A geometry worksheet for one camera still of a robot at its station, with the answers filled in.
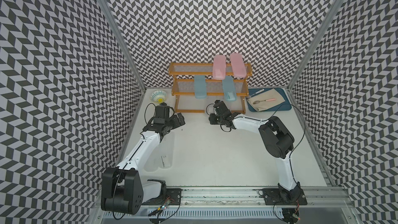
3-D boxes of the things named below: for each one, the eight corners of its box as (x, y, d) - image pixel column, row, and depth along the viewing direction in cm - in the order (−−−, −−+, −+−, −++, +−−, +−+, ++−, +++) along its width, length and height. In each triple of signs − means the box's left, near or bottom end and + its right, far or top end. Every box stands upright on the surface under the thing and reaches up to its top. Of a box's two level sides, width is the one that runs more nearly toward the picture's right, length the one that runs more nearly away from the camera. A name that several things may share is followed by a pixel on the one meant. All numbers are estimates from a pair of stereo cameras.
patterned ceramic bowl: (150, 103, 112) (148, 98, 108) (153, 94, 117) (151, 89, 113) (166, 103, 112) (164, 98, 108) (168, 94, 118) (166, 89, 113)
